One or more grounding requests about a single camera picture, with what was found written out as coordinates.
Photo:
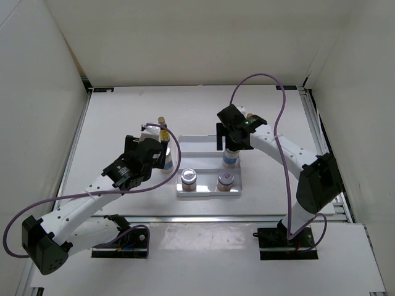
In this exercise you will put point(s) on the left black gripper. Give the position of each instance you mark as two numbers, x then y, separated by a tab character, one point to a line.
131	143

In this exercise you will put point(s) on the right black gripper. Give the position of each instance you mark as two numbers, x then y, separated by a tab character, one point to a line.
221	132

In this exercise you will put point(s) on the blue-label silver-cap jar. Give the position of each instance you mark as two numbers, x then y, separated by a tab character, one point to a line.
168	165
230	158

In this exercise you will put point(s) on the brown spice jar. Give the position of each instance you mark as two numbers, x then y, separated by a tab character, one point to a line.
188	179
225	180

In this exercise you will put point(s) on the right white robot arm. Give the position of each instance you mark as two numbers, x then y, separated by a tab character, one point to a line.
318	176

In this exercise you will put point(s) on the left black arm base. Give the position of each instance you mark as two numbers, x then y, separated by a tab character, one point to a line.
132	241

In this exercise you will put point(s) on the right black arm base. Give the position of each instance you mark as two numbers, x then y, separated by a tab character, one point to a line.
274	246

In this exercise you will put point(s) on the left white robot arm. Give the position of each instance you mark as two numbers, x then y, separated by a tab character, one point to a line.
51	239

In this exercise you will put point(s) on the white tiered organizer tray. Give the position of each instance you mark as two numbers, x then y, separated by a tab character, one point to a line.
200	154

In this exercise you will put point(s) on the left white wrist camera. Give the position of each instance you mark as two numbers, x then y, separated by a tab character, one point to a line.
149	132

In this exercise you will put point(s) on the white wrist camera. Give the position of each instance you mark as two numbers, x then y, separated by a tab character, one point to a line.
149	132
242	110

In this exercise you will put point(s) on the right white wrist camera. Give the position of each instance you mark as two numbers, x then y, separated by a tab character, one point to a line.
242	110

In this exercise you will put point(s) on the aluminium table rail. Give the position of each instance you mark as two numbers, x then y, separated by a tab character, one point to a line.
271	219

